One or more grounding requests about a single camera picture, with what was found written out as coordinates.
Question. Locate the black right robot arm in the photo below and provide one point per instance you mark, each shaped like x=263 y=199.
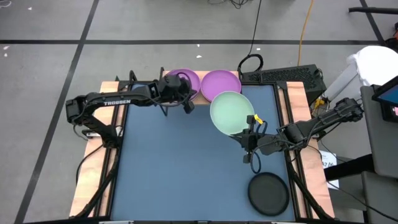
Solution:
x=311 y=126

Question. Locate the black plate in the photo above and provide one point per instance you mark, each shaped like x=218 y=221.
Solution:
x=269 y=194

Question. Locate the black table frame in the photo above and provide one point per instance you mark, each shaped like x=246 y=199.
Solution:
x=112 y=168

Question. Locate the white paper sheet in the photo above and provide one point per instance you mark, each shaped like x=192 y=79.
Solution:
x=328 y=161

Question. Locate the black diagonal base bar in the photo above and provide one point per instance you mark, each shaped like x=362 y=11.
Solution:
x=348 y=168

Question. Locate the black floor bar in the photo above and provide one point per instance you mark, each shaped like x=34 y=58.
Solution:
x=373 y=10

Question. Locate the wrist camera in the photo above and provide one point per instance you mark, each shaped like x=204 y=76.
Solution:
x=188 y=108
x=250 y=123

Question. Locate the white cloth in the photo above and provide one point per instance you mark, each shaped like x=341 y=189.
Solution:
x=376 y=62

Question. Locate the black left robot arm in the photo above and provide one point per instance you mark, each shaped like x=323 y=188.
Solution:
x=118 y=100

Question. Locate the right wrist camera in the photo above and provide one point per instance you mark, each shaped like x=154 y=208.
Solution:
x=250 y=123

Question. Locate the pale green plate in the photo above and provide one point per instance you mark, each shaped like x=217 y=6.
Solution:
x=230 y=112

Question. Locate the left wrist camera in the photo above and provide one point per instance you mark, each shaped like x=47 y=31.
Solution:
x=188 y=108

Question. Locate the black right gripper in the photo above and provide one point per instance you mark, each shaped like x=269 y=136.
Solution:
x=251 y=141

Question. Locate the grey tube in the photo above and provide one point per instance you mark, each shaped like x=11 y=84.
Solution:
x=340 y=82

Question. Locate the purple plate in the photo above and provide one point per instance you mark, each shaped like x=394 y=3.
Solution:
x=196 y=82
x=220 y=82

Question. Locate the black computer case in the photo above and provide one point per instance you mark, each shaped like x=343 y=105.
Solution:
x=286 y=76

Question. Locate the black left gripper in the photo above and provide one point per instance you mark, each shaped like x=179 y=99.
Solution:
x=171 y=88

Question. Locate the tablet screen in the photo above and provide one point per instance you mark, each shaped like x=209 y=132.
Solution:
x=388 y=96

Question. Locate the grey chair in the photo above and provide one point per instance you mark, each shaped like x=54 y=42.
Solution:
x=382 y=149

